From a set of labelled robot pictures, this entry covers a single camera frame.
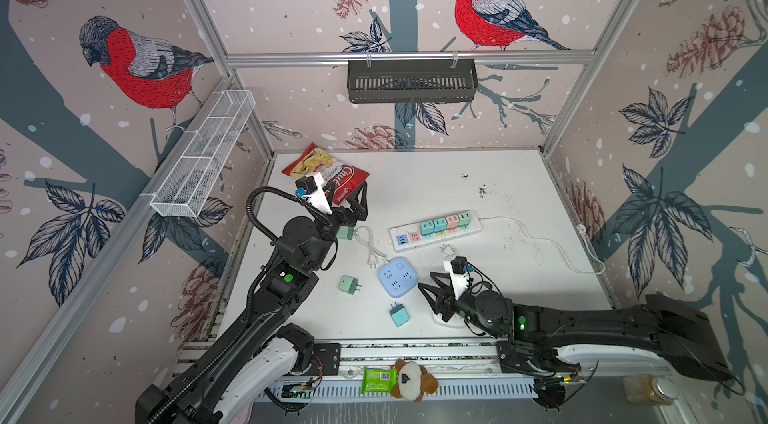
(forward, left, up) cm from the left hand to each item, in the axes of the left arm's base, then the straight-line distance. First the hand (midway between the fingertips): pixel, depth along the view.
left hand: (349, 183), depth 66 cm
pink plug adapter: (+7, -29, -28) cm, 41 cm away
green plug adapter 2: (+6, +6, -33) cm, 34 cm away
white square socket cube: (-24, -24, -21) cm, 40 cm away
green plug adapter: (+7, -33, -28) cm, 44 cm away
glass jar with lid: (-36, -65, -27) cm, 79 cm away
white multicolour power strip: (+4, -15, -32) cm, 36 cm away
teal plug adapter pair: (+6, -25, -28) cm, 38 cm away
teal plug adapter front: (-19, -11, -33) cm, 40 cm away
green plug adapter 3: (-11, +3, -33) cm, 35 cm away
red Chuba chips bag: (+37, +20, -31) cm, 53 cm away
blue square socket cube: (-9, -11, -33) cm, 36 cm away
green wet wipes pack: (-34, -6, -34) cm, 48 cm away
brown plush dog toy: (-34, -14, -32) cm, 49 cm away
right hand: (-15, -17, -22) cm, 32 cm away
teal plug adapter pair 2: (+4, -20, -28) cm, 35 cm away
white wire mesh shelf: (+15, +41, -5) cm, 44 cm away
